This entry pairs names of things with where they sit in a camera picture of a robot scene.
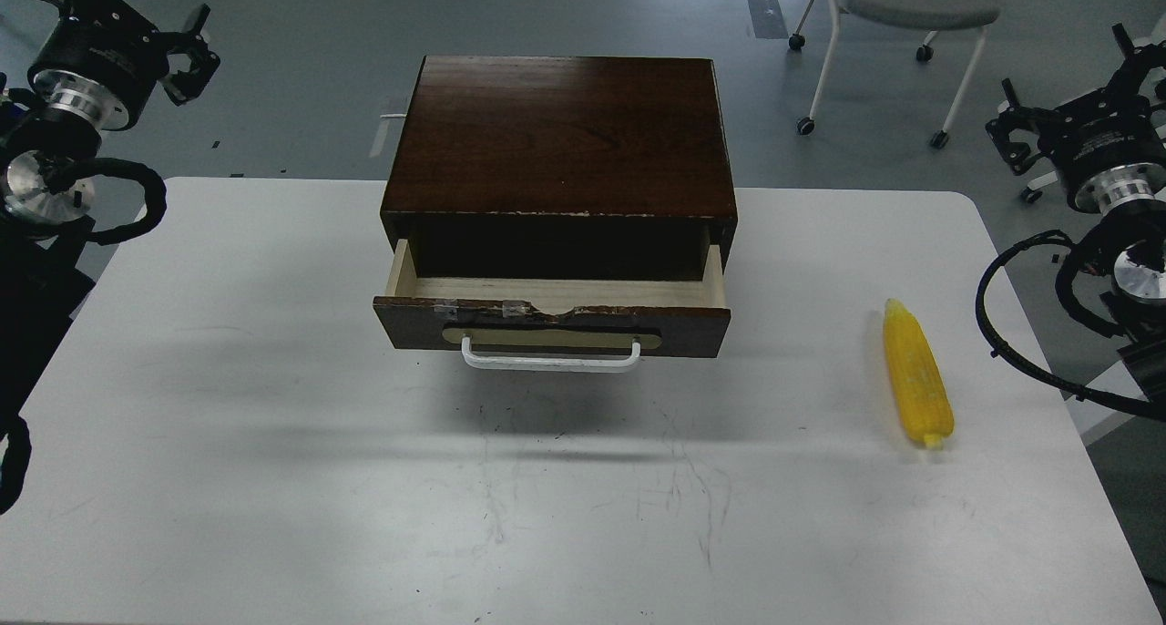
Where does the wooden drawer with white handle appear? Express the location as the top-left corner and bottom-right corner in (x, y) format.
(373, 241), (731, 373)

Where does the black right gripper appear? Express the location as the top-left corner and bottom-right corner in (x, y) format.
(986, 59), (1163, 194)

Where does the yellow corn cob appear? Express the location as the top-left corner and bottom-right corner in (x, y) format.
(883, 299), (955, 450)

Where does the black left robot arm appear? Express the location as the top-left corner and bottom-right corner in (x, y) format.
(1, 0), (220, 510)

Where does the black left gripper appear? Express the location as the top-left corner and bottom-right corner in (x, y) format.
(26, 0), (220, 107)

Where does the white chair leg with caster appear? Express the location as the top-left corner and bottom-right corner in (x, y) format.
(1019, 171), (1060, 205)

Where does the grey chair with white legs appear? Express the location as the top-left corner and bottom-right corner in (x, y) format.
(788, 0), (1002, 150)

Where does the dark wooden drawer cabinet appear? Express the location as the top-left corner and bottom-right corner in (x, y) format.
(380, 55), (738, 280)

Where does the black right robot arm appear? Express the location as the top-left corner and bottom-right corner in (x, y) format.
(975, 45), (1165, 421)

